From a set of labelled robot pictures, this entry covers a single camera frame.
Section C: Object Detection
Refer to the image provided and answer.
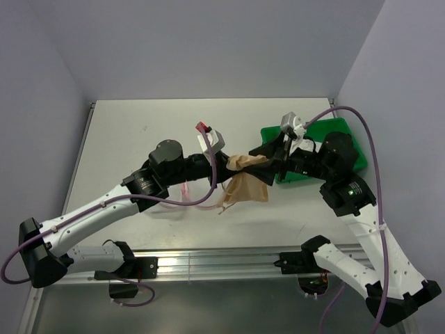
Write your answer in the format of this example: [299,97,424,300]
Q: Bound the white cloth in bin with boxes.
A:
[299,139,316,152]

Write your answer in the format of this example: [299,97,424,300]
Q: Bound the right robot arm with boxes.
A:
[249,132,442,327]

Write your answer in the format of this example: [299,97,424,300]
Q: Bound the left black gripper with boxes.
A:
[163,149,243,189]

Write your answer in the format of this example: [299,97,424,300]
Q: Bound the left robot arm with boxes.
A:
[19,135,231,288]

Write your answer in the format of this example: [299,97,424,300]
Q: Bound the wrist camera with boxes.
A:
[195,122,225,161]
[280,112,307,149]

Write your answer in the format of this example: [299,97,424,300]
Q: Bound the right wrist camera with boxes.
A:
[280,112,307,149]

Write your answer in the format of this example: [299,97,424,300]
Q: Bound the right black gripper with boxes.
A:
[242,128,332,185]

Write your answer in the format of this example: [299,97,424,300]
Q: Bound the white mesh laundry bag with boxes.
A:
[142,182,222,221]

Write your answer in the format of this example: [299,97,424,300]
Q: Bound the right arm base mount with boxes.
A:
[273,250,330,298]

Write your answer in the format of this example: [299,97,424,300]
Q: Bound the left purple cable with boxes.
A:
[0,134,230,309]

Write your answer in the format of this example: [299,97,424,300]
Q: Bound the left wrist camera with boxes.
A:
[195,122,225,161]

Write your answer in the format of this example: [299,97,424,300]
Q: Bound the green plastic bin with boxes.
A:
[260,118,368,184]

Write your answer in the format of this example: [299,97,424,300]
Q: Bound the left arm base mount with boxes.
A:
[94,256,158,307]

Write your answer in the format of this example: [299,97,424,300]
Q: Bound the aluminium frame rail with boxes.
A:
[17,100,418,334]

